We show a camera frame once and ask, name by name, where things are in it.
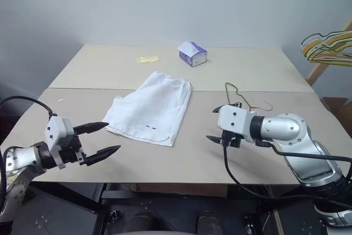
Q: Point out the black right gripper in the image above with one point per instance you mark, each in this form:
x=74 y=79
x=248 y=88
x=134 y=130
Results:
x=231 y=137

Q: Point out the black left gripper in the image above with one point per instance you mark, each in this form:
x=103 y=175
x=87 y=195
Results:
x=70 y=149

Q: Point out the white shorts garment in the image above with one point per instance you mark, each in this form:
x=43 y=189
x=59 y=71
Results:
x=154 y=103

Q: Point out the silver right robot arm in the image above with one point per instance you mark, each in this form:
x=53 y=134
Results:
x=280 y=129

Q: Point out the purple white tissue box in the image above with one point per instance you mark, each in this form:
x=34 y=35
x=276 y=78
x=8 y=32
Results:
x=196 y=56

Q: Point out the yellow plastic wrapper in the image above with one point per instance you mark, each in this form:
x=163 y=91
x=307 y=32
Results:
x=148 y=59

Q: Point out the dark rounded shape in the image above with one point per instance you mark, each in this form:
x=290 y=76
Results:
x=147 y=224
x=209 y=222

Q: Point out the wooden clothes rack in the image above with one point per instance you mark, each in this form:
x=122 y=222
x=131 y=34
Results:
x=316 y=74

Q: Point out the brown wooden furniture piece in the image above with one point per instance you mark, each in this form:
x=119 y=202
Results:
x=334 y=105

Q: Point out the bunch of coloured hangers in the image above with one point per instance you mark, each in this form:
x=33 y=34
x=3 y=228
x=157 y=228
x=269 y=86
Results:
x=316 y=44

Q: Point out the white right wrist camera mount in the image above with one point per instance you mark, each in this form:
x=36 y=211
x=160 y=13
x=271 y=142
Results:
x=233 y=119

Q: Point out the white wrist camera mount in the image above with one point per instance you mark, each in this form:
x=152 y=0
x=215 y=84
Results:
x=55 y=130
x=233 y=119

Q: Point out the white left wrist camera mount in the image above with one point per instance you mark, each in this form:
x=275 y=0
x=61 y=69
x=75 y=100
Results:
x=55 y=130

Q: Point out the black table frame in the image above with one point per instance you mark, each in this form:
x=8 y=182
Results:
x=118 y=193

